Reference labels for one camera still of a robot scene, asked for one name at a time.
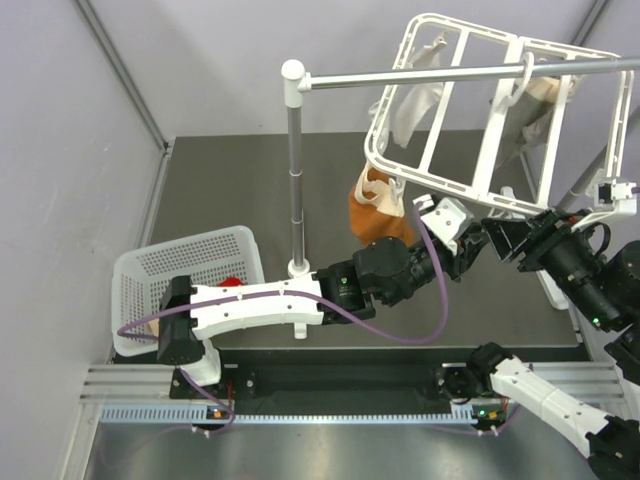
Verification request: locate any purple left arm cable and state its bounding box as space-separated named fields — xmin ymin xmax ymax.
xmin=115 ymin=202 xmax=450 ymax=436

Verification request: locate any white sock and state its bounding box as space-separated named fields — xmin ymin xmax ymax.
xmin=391 ymin=82 xmax=444 ymax=148
xmin=368 ymin=30 xmax=451 ymax=116

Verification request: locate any orange beige sock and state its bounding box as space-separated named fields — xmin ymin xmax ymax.
xmin=348 ymin=164 xmax=415 ymax=246

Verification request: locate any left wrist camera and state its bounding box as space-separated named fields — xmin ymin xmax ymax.
xmin=413 ymin=194 xmax=475 ymax=255

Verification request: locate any white perforated plastic basket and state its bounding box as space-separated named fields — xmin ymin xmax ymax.
xmin=111 ymin=226 xmax=264 ymax=357

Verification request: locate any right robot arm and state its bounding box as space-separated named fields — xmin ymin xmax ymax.
xmin=439 ymin=209 xmax=639 ymax=479

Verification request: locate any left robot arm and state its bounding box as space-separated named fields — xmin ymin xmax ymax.
xmin=156 ymin=223 xmax=488 ymax=397

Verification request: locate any dark grey table mat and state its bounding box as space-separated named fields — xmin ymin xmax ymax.
xmin=151 ymin=132 xmax=579 ymax=349

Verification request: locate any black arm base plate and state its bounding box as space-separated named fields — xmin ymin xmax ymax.
xmin=169 ymin=364 xmax=498 ymax=408

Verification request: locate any red sock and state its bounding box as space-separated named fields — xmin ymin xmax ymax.
xmin=218 ymin=276 xmax=244 ymax=288

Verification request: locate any white clip sock hanger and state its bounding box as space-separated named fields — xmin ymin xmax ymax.
xmin=364 ymin=13 xmax=635 ymax=215

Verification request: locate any metal drying rack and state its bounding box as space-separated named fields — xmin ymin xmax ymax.
xmin=280 ymin=55 xmax=640 ymax=340

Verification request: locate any slotted grey cable duct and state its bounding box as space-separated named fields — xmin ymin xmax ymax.
xmin=100 ymin=404 xmax=506 ymax=425

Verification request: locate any grey beige sock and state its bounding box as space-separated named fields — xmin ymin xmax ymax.
xmin=494 ymin=77 xmax=561 ymax=170

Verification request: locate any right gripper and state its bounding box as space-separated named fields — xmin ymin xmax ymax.
xmin=478 ymin=202 xmax=617 ymax=328

